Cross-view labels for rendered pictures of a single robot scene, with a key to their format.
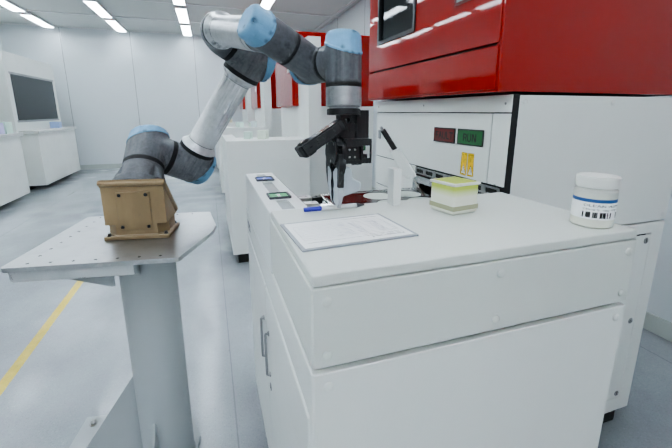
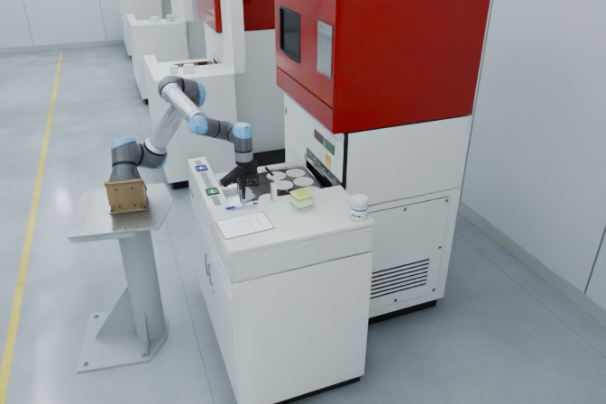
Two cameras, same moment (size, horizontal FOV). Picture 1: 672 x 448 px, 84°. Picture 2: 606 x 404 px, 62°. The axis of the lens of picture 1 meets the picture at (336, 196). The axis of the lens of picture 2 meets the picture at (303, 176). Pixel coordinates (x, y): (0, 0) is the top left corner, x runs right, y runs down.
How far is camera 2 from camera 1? 145 cm
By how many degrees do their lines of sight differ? 14
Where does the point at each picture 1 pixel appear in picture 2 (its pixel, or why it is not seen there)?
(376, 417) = (256, 298)
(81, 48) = not seen: outside the picture
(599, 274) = (356, 241)
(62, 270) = (98, 236)
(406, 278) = (264, 250)
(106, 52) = not seen: outside the picture
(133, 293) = (128, 243)
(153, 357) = (142, 277)
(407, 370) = (268, 281)
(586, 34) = (390, 95)
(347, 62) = (243, 142)
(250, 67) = not seen: hidden behind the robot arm
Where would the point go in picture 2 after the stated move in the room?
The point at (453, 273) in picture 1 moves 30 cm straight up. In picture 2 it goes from (284, 247) to (282, 179)
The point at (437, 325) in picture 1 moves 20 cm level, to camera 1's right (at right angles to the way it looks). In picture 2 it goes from (279, 265) to (329, 264)
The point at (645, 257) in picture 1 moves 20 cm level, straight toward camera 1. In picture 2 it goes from (447, 210) to (430, 225)
